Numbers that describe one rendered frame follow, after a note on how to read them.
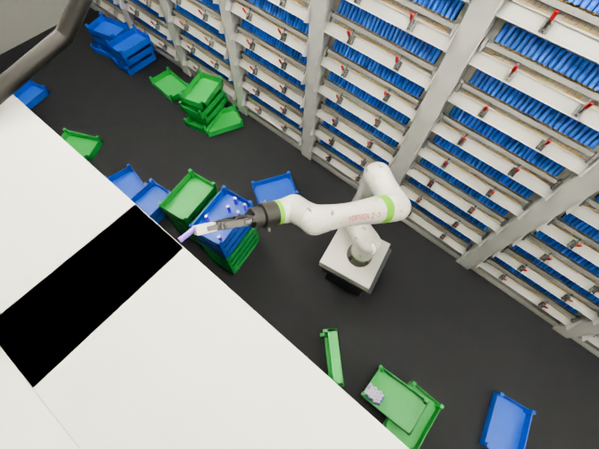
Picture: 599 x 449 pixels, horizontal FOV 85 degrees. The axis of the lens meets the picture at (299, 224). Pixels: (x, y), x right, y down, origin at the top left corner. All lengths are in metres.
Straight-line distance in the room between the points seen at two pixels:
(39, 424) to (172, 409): 0.13
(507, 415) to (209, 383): 2.22
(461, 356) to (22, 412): 2.21
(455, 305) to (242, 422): 2.15
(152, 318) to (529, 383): 2.38
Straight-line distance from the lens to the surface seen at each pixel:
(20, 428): 0.46
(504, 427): 2.47
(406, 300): 2.32
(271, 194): 2.47
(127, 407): 0.41
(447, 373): 2.34
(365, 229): 1.75
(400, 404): 2.16
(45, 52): 0.65
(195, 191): 2.19
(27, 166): 0.58
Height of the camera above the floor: 2.13
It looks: 65 degrees down
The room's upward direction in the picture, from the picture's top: 4 degrees clockwise
